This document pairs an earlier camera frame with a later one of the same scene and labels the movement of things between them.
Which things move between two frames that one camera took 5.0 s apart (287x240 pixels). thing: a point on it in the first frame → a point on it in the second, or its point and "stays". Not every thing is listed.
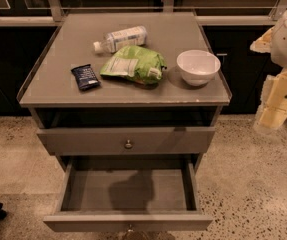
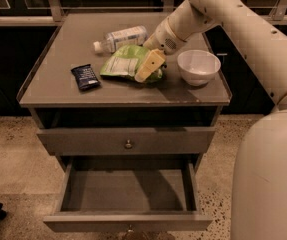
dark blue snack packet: [86, 77] stays
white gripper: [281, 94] → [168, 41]
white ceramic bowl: [197, 67] stays
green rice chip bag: [139, 63] stays
